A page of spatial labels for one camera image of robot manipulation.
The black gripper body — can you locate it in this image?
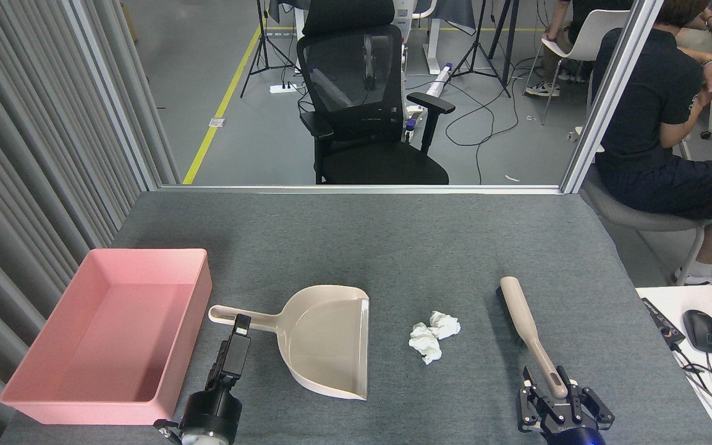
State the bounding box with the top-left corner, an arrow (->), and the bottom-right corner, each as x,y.
541,420 -> 607,445
182,386 -> 243,441

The beige plastic dustpan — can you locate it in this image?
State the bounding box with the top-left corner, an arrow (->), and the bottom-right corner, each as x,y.
208,285 -> 370,401

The beige hand brush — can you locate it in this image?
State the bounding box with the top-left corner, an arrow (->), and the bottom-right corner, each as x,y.
496,276 -> 569,399

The small white tissue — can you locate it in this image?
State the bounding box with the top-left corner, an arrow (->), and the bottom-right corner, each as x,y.
428,310 -> 461,340

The large white tissue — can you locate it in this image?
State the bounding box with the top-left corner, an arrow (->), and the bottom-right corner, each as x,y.
409,322 -> 443,365

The pink plastic bin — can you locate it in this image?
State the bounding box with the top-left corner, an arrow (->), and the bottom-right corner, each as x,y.
0,248 -> 213,426

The black slim control box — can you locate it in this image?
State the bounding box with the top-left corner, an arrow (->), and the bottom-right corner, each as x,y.
641,297 -> 686,345

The black computer mouse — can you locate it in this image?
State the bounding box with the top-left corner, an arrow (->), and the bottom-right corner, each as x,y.
682,309 -> 712,354

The grey padded chair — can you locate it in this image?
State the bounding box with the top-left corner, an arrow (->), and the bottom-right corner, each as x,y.
580,139 -> 712,286

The black mesh office chair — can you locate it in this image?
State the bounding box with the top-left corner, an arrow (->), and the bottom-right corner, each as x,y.
297,0 -> 456,185

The grey slatted curtain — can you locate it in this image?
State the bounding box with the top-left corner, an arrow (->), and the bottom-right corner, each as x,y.
0,0 -> 180,445

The person in black shirt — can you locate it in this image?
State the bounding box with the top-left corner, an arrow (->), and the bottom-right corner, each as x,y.
591,0 -> 712,286

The black tripod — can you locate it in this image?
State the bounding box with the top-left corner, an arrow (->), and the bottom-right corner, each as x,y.
240,0 -> 298,98
451,0 -> 511,98

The white rod with purple tip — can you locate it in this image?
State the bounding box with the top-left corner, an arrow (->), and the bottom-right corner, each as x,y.
424,62 -> 454,100

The white plastic chair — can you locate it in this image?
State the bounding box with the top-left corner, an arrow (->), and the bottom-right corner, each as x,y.
524,9 -> 632,124

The white stand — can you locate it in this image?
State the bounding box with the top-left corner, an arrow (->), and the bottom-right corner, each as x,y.
391,0 -> 451,76

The dark grey cloth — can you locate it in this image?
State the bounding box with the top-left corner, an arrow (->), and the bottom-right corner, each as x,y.
415,0 -> 477,35

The person on white chair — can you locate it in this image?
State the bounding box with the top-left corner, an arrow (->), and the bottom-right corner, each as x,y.
526,0 -> 635,98

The thin black desk cable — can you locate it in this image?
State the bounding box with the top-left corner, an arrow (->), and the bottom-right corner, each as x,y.
670,342 -> 712,422

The silver table rail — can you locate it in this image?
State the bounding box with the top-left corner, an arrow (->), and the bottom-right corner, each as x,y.
158,184 -> 564,195

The black floor cable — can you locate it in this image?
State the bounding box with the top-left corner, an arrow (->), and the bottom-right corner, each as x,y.
444,74 -> 520,185

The slanted silver post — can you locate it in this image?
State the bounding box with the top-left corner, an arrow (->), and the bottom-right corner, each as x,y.
561,0 -> 664,194

